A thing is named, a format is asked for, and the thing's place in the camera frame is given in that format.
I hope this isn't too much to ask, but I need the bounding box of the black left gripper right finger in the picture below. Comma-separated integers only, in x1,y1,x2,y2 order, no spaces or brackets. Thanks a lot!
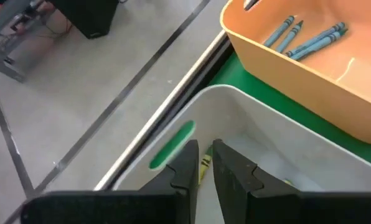
212,138,371,224

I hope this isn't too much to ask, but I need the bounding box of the yellow-green crayon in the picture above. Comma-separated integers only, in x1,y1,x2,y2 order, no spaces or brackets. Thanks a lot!
197,144,214,189
281,177,298,188

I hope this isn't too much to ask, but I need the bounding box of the green table mat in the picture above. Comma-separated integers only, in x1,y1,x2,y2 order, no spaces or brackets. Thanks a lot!
148,51,371,171

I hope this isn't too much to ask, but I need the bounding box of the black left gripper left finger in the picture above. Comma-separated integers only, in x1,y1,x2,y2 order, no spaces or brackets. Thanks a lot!
19,139,200,224

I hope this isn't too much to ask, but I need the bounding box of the black box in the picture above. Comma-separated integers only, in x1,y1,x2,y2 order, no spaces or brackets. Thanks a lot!
47,0,120,40

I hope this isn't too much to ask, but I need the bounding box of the blue crayon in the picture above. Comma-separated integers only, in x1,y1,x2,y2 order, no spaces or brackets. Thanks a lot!
275,19,304,54
262,14,296,48
284,21,346,57
289,27,349,61

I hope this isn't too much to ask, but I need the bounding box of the orange plastic bin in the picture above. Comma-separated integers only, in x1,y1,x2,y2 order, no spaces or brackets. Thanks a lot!
218,0,371,146

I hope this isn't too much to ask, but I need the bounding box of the light grey plastic bin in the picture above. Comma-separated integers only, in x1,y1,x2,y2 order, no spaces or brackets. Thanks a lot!
110,83,371,224

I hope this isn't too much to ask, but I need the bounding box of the grey metal stand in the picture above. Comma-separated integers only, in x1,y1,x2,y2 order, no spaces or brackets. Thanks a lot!
0,0,54,83

